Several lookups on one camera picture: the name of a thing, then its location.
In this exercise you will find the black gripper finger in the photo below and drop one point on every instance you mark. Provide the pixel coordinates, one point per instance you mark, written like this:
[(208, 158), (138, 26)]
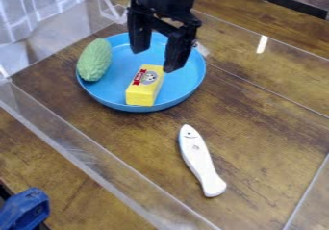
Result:
[(139, 32), (181, 42)]

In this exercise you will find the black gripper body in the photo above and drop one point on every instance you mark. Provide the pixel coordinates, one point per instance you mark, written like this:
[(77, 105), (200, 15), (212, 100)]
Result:
[(167, 15)]

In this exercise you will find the yellow toy brick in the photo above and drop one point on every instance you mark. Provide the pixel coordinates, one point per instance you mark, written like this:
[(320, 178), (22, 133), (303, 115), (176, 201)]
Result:
[(145, 85)]

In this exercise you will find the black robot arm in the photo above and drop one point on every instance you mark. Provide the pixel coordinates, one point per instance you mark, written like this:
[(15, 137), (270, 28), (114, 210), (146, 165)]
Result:
[(170, 18)]

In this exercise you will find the blue round tray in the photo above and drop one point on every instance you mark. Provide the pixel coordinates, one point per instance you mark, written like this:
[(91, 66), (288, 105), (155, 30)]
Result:
[(180, 83)]

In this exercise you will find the green bumpy toy gourd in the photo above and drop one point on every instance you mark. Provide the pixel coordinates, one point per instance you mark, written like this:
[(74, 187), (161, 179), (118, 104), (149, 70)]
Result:
[(95, 60)]

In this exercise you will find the white checked curtain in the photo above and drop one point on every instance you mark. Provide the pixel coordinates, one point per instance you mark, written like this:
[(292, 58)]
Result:
[(20, 16)]

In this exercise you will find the black bar in background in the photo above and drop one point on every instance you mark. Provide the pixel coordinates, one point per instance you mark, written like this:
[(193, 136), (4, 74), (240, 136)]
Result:
[(301, 7)]

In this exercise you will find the blue clamp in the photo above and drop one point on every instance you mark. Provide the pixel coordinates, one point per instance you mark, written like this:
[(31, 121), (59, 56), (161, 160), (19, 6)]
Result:
[(24, 210)]

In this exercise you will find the clear acrylic enclosure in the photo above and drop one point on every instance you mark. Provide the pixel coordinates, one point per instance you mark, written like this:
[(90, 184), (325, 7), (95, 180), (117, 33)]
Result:
[(110, 165)]

